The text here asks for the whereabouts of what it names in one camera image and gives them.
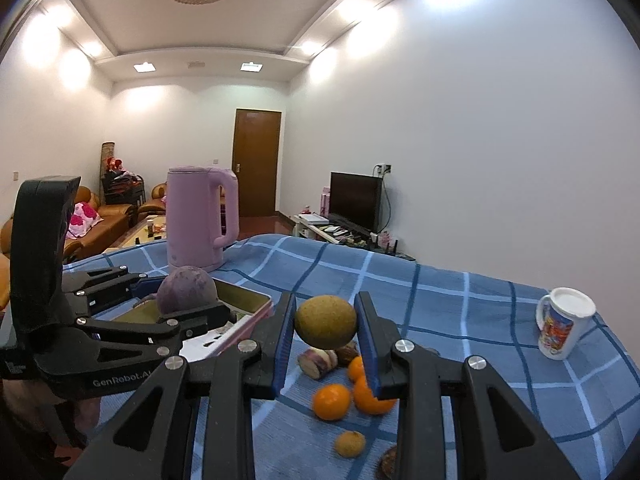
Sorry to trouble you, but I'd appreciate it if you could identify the dark purple passion fruit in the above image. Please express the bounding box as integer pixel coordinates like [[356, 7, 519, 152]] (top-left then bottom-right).
[[156, 266, 218, 315]]

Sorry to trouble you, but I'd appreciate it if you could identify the wrinkled brown passion fruit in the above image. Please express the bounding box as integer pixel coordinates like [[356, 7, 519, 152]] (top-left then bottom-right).
[[378, 445, 397, 480]]

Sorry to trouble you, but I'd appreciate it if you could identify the large orange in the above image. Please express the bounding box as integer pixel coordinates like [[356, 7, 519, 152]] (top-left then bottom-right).
[[352, 375, 397, 416]]

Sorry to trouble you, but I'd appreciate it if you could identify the small yellow-brown pear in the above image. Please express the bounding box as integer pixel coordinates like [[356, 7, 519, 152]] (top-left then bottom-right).
[[334, 431, 367, 458]]

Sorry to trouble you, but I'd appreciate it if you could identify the round brown-green pear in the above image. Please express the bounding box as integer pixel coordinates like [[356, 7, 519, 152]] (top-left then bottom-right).
[[295, 295, 357, 350]]

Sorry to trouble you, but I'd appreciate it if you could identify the medium orange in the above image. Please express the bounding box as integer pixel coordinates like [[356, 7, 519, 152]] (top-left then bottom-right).
[[311, 384, 352, 422]]

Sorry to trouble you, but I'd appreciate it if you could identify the pink floral cushion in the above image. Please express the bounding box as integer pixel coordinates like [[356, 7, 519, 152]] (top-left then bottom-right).
[[66, 202, 103, 240]]

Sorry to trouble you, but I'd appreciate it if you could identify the brown leather sofa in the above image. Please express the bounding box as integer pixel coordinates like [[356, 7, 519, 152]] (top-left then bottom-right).
[[1, 186, 138, 314]]

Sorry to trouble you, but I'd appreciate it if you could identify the wooden coffee table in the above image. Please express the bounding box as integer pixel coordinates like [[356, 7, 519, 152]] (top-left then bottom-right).
[[104, 214, 166, 254]]

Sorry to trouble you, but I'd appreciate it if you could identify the pink metal tin tray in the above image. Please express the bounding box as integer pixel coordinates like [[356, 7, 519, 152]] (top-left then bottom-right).
[[98, 276, 273, 362]]

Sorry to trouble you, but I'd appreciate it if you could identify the pink electric kettle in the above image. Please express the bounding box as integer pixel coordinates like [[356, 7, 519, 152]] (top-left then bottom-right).
[[166, 166, 240, 272]]

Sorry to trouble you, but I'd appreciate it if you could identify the white printed mug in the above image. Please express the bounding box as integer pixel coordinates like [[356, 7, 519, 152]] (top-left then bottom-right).
[[536, 287, 597, 361]]

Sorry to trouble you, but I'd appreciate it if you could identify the small orange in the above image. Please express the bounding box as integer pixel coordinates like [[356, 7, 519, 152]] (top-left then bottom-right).
[[347, 356, 366, 384]]

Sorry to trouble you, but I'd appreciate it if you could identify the blue plaid tablecloth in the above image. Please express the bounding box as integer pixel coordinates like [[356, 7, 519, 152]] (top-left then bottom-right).
[[62, 232, 640, 480]]

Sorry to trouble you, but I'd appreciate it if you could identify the white TV stand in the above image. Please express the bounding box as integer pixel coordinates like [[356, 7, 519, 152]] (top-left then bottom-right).
[[291, 214, 416, 261]]

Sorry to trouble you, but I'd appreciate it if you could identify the brown wooden door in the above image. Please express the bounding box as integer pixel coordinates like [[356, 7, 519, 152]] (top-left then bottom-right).
[[232, 108, 282, 217]]

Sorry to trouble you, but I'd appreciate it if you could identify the black television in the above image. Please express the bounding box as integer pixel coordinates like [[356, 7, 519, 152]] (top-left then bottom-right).
[[329, 172, 383, 233]]

